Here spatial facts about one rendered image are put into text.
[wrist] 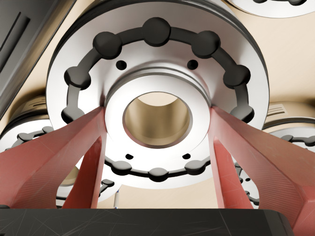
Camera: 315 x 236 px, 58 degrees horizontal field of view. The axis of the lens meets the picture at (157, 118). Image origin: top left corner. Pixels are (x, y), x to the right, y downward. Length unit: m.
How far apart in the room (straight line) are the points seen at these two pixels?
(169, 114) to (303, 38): 0.12
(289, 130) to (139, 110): 0.12
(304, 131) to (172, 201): 0.16
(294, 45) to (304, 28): 0.01
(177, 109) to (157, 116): 0.01
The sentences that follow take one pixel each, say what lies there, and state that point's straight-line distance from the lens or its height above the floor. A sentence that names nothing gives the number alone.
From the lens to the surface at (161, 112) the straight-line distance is 0.16.
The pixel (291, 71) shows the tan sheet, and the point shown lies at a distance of 0.24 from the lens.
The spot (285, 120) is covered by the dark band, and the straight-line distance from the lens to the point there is 0.23.
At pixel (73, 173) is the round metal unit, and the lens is 0.25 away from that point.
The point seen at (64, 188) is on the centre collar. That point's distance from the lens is 0.25.
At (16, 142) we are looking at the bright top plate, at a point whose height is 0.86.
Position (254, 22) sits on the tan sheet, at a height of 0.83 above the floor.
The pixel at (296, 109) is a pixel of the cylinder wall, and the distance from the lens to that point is 0.24.
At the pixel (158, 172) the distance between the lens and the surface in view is 0.16.
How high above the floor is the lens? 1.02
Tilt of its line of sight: 52 degrees down
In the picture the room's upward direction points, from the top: 179 degrees clockwise
